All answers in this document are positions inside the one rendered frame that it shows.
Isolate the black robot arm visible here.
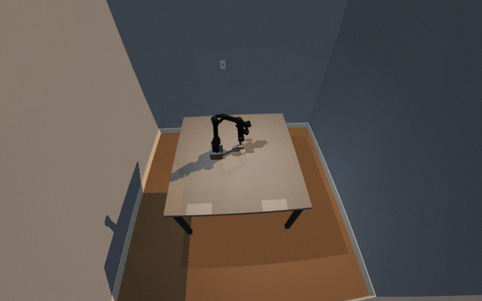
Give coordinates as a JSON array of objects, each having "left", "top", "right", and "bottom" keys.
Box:
[{"left": 211, "top": 114, "right": 251, "bottom": 152}]

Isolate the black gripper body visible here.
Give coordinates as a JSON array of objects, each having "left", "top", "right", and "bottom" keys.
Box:
[{"left": 237, "top": 128, "right": 245, "bottom": 142}]

